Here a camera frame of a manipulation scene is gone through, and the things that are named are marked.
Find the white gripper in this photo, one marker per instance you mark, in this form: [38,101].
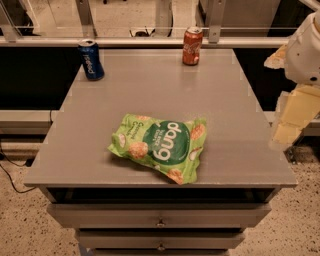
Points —
[302,58]

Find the green rice chip bag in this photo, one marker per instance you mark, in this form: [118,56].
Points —
[172,148]

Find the orange soda can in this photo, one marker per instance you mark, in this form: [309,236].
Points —
[191,45]

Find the blue pepsi can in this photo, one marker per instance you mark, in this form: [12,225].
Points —
[89,54]

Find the grey drawer cabinet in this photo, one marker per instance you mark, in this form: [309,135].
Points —
[237,165]

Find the drawer with knob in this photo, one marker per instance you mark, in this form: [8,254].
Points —
[159,239]
[85,216]

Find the top drawer with knob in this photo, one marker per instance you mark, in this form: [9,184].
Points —
[85,216]

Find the metal railing frame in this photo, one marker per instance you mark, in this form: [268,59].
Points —
[13,38]

